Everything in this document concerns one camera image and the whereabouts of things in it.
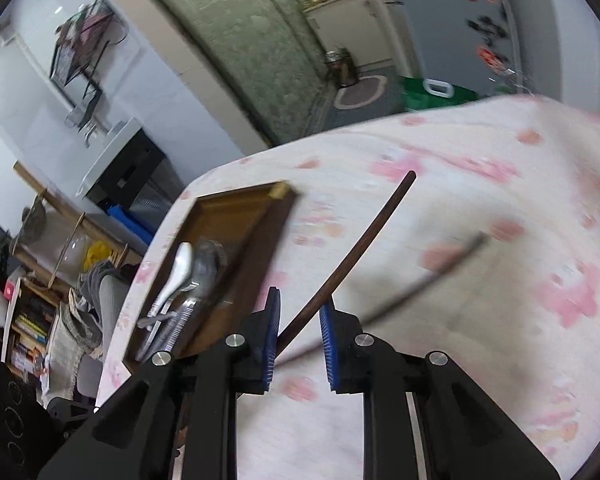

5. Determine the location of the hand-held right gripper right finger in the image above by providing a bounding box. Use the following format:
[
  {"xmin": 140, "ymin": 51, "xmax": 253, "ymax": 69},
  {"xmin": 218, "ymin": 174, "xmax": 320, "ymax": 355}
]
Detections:
[{"xmin": 319, "ymin": 296, "xmax": 563, "ymax": 480}]

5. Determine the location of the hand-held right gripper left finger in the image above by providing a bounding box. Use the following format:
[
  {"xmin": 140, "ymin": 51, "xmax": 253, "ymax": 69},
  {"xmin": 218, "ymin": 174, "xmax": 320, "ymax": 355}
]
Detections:
[{"xmin": 37, "ymin": 286, "xmax": 282, "ymax": 480}]

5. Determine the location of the metal fork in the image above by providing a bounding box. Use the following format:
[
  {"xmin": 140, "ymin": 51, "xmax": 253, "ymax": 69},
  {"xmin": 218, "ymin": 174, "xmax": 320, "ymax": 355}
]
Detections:
[{"xmin": 140, "ymin": 296, "xmax": 203, "ymax": 358}]

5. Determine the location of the dark brown chopstick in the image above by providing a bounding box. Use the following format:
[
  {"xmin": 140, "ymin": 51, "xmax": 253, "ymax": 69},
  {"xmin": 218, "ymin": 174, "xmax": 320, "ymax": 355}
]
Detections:
[
  {"xmin": 274, "ymin": 232, "xmax": 488, "ymax": 363},
  {"xmin": 276, "ymin": 170, "xmax": 417, "ymax": 350}
]

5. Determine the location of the white ceramic spoon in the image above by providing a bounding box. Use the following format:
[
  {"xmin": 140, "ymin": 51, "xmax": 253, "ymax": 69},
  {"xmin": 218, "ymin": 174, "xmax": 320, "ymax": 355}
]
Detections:
[{"xmin": 147, "ymin": 242, "xmax": 194, "ymax": 318}]

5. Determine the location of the brown wooden tray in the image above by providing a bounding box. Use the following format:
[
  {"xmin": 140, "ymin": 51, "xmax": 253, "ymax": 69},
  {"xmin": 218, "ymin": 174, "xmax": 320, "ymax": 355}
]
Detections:
[{"xmin": 122, "ymin": 181, "xmax": 301, "ymax": 376}]

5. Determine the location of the pink printed tablecloth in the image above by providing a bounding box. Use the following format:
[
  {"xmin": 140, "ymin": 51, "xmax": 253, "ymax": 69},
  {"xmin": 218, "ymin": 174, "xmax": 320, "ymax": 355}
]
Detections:
[{"xmin": 95, "ymin": 94, "xmax": 600, "ymax": 480}]

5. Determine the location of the grey chair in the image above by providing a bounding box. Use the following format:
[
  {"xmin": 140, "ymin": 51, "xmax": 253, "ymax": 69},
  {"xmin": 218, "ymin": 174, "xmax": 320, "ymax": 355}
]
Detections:
[{"xmin": 75, "ymin": 275, "xmax": 131, "ymax": 401}]

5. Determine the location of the grey towel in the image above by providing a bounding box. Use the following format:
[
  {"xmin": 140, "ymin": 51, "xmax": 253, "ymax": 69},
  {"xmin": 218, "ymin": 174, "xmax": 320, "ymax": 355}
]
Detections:
[{"xmin": 77, "ymin": 260, "xmax": 141, "ymax": 301}]

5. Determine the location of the blue plastic crate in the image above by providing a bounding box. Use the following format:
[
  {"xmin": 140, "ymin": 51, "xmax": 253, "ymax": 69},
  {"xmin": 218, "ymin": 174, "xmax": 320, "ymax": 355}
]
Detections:
[{"xmin": 105, "ymin": 204, "xmax": 157, "ymax": 246}]

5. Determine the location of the yellow bag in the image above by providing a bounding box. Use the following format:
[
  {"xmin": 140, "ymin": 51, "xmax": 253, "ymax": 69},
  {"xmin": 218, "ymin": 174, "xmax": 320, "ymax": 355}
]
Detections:
[{"xmin": 82, "ymin": 241, "xmax": 114, "ymax": 271}]

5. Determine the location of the beige tote bag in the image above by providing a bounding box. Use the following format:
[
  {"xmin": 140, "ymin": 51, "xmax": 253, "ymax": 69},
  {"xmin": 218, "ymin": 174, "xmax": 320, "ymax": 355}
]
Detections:
[{"xmin": 42, "ymin": 300, "xmax": 103, "ymax": 396}]

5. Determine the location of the bamboo shelf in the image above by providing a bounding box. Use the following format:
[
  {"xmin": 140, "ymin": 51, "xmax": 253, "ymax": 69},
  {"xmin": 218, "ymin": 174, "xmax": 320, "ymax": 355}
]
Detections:
[{"xmin": 7, "ymin": 160, "xmax": 143, "ymax": 291}]

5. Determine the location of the clear glass dome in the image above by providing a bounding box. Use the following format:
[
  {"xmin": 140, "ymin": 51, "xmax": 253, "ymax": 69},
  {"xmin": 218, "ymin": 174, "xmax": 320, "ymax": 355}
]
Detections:
[{"xmin": 55, "ymin": 232, "xmax": 89, "ymax": 273}]

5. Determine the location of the black cabinet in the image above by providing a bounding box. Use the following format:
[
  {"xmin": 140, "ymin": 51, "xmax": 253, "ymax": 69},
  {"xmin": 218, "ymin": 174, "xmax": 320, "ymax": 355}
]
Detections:
[{"xmin": 82, "ymin": 127, "xmax": 186, "ymax": 211}]

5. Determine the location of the row of books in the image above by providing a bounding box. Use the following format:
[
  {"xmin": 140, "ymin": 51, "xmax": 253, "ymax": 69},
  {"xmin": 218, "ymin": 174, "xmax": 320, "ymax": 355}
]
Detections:
[{"xmin": 10, "ymin": 295, "xmax": 56, "ymax": 376}]

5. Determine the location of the white sink basin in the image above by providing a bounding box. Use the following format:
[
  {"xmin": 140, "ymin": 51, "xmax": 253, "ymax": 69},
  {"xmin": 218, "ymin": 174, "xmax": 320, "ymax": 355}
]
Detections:
[{"xmin": 75, "ymin": 117, "xmax": 143, "ymax": 198}]

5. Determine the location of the oval rug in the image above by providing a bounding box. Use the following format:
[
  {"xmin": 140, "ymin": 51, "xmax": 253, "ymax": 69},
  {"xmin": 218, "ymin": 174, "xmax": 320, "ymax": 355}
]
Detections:
[{"xmin": 334, "ymin": 74, "xmax": 387, "ymax": 110}]

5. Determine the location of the woven hat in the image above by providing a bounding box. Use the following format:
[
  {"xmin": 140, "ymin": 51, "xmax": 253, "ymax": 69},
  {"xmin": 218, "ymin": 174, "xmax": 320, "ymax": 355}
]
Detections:
[{"xmin": 20, "ymin": 195, "xmax": 49, "ymax": 241}]

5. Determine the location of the black panel with round holes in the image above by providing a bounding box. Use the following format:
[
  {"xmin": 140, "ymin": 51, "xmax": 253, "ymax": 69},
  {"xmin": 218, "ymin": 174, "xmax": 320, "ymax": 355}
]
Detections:
[{"xmin": 0, "ymin": 362, "xmax": 53, "ymax": 480}]

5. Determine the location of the metal trash can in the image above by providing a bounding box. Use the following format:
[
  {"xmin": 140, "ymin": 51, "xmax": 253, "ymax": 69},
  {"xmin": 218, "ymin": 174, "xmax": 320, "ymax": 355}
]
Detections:
[{"xmin": 324, "ymin": 47, "xmax": 358, "ymax": 86}]

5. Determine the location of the metal faucet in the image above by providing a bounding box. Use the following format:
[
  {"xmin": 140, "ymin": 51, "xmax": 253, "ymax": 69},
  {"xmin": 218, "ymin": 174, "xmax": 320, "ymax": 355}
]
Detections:
[{"xmin": 65, "ymin": 102, "xmax": 108, "ymax": 148}]

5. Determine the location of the frosted glass sliding door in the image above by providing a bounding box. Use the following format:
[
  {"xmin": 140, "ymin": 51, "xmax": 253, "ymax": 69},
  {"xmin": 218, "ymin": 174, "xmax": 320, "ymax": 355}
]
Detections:
[{"xmin": 125, "ymin": 0, "xmax": 341, "ymax": 146}]

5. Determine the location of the white kitchen cabinet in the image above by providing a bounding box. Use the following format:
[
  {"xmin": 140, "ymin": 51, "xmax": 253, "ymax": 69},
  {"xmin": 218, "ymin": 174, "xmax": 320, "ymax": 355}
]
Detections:
[{"xmin": 302, "ymin": 0, "xmax": 396, "ymax": 68}]

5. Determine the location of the grey door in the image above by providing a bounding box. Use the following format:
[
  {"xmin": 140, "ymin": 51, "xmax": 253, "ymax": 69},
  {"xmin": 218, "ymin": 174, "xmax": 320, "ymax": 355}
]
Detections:
[{"xmin": 380, "ymin": 0, "xmax": 526, "ymax": 98}]

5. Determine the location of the green bin with white handle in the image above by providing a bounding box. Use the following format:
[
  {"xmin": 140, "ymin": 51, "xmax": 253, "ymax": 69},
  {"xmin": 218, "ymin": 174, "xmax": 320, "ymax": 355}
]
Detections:
[{"xmin": 400, "ymin": 76, "xmax": 481, "ymax": 113}]

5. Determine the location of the black wire wall rack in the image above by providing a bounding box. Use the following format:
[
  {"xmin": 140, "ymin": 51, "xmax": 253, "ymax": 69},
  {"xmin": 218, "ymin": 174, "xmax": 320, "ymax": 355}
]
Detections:
[{"xmin": 49, "ymin": 0, "xmax": 129, "ymax": 103}]

